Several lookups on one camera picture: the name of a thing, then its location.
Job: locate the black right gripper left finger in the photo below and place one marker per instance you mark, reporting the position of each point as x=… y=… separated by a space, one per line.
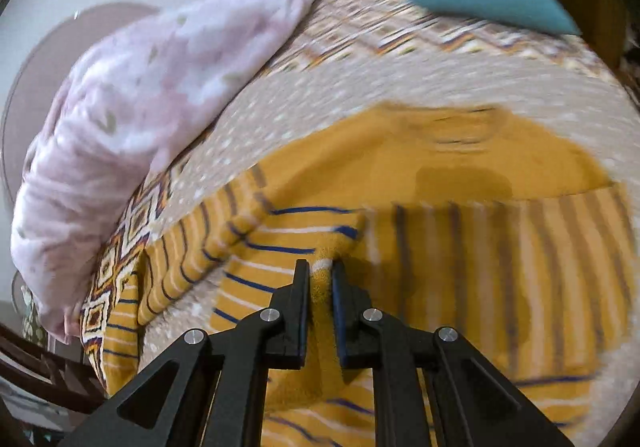
x=207 y=389

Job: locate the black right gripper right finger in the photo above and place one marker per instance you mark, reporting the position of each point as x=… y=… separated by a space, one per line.
x=431 y=388

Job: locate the yellow striped knit sweater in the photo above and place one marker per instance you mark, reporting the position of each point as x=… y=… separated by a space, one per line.
x=475 y=219

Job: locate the pink floral fleece blanket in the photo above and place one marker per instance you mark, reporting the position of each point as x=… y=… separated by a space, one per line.
x=130 y=104

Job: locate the beige patterned quilted bedspread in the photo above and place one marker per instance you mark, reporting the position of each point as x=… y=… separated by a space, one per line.
x=356 y=54

